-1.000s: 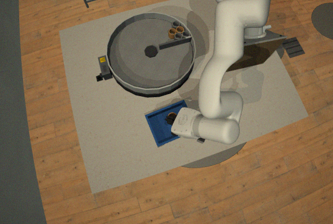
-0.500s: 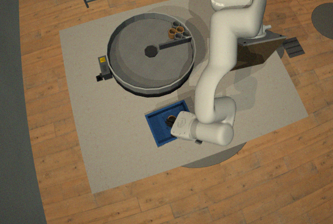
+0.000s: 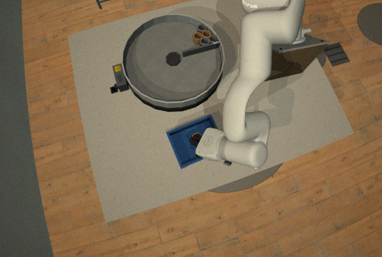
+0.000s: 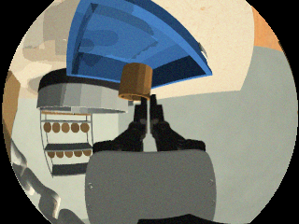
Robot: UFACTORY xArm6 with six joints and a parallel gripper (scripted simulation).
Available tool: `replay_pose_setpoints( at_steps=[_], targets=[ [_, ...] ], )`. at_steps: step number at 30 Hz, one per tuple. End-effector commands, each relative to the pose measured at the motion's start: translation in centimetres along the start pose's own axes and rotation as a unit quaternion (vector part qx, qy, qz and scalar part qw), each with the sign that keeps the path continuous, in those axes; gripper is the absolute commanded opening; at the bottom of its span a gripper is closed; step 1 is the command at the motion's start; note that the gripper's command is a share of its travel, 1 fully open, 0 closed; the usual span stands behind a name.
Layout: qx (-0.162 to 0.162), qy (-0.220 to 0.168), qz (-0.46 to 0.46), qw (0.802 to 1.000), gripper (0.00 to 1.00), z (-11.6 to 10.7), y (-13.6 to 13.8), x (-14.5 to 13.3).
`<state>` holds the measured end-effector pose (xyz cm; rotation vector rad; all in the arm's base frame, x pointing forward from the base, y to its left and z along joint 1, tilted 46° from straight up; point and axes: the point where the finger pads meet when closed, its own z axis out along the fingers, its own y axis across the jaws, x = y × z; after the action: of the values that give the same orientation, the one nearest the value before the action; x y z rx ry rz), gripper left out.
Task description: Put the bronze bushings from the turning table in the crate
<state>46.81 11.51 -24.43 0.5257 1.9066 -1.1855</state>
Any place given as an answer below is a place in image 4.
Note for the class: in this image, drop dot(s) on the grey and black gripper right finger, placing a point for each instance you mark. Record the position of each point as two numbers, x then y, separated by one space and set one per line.
168 140

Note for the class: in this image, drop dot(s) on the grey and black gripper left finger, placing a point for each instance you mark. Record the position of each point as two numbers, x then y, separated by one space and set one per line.
130 139

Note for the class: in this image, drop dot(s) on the bronze bushing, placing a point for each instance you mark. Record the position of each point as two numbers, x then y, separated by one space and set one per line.
135 82

